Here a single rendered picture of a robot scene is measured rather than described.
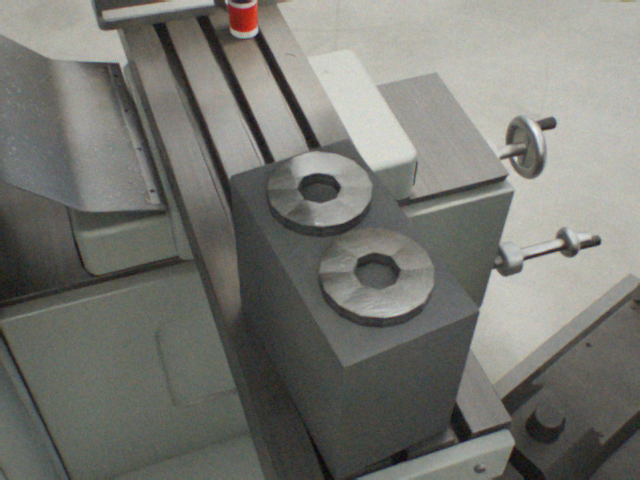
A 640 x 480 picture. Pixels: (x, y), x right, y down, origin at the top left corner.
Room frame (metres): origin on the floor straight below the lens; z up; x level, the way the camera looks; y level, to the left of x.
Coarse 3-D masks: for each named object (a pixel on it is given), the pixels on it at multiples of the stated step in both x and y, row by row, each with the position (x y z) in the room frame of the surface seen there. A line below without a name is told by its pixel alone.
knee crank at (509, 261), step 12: (564, 228) 0.99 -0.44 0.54; (552, 240) 0.97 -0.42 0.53; (564, 240) 0.97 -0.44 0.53; (576, 240) 0.96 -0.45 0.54; (588, 240) 0.98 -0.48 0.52; (600, 240) 0.99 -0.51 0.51; (504, 252) 0.92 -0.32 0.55; (516, 252) 0.92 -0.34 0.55; (528, 252) 0.94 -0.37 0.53; (540, 252) 0.94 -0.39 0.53; (552, 252) 0.95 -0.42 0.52; (564, 252) 0.96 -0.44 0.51; (576, 252) 0.95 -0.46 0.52; (504, 264) 0.91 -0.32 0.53; (516, 264) 0.91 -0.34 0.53; (504, 276) 0.91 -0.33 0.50
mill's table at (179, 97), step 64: (128, 64) 1.01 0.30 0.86; (192, 64) 0.91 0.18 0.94; (256, 64) 0.91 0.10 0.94; (192, 128) 0.78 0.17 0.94; (256, 128) 0.80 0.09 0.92; (320, 128) 0.79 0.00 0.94; (192, 192) 0.67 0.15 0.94; (256, 384) 0.41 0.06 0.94; (256, 448) 0.38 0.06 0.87; (448, 448) 0.36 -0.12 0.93; (512, 448) 0.36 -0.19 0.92
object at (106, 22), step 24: (96, 0) 0.99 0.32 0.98; (120, 0) 1.00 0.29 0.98; (144, 0) 1.01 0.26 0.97; (168, 0) 1.02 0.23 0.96; (192, 0) 1.03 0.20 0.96; (216, 0) 1.05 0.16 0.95; (264, 0) 1.05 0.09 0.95; (288, 0) 1.07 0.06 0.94; (120, 24) 0.98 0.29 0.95; (144, 24) 0.99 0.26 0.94
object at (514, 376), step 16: (624, 288) 0.97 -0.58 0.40; (592, 304) 0.93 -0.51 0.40; (608, 304) 0.93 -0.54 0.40; (576, 320) 0.89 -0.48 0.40; (592, 320) 0.89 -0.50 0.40; (560, 336) 0.85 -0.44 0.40; (544, 352) 0.82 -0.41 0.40; (512, 368) 0.78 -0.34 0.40; (528, 368) 0.78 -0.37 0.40; (496, 384) 0.75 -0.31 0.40; (512, 384) 0.75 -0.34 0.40
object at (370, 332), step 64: (256, 192) 0.49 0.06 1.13; (320, 192) 0.49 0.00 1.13; (384, 192) 0.49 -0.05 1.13; (256, 256) 0.46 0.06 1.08; (320, 256) 0.42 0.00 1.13; (384, 256) 0.41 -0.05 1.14; (256, 320) 0.47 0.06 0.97; (320, 320) 0.35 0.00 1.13; (384, 320) 0.35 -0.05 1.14; (448, 320) 0.36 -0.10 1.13; (320, 384) 0.34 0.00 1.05; (384, 384) 0.33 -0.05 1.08; (448, 384) 0.36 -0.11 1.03; (320, 448) 0.34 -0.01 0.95; (384, 448) 0.33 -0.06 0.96
